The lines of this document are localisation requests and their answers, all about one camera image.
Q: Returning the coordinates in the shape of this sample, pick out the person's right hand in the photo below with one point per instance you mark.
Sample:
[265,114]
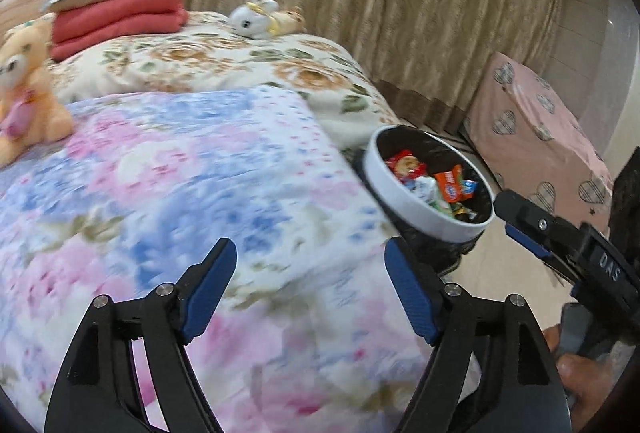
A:
[590,388]

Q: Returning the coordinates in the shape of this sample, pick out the cream floral blanket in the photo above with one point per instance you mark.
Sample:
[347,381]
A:
[225,58]

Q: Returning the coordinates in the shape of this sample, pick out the pastel floral blanket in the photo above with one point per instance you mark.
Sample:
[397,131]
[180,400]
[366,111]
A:
[200,163]

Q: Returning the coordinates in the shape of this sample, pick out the yellow plush toy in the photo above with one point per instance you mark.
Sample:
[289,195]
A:
[290,20]

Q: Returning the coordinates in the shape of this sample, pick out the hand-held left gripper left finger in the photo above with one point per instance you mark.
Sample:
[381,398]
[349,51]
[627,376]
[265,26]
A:
[210,293]

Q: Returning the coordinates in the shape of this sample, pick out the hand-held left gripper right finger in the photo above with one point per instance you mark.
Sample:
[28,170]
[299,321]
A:
[412,298]

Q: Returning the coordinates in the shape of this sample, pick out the cream teddy bear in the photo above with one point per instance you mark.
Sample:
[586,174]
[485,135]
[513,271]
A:
[30,103]

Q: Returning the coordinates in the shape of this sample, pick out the pink heart cloth covered furniture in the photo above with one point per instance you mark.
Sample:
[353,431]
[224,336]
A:
[525,113]

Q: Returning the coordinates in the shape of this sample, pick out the red snack packet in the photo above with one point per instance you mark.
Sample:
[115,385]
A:
[400,165]

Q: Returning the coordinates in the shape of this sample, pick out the silver blue wrapper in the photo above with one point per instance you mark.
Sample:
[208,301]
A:
[420,188]

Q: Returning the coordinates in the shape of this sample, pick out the folded red quilt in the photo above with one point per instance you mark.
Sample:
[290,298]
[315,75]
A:
[115,20]

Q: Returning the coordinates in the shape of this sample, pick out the orange and blue snack packet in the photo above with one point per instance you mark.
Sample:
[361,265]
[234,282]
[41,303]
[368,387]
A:
[450,185]

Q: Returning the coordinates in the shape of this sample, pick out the yellow snack packet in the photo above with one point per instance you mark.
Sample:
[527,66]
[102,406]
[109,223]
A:
[462,211]

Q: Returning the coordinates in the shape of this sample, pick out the white bunny plush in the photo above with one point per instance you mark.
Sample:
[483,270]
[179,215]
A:
[250,18]

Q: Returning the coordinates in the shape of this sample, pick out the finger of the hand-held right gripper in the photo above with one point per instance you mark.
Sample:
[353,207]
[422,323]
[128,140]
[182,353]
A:
[530,245]
[540,223]

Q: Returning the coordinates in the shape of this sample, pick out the white trash bin black liner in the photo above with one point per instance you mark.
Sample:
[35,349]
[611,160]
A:
[430,220]

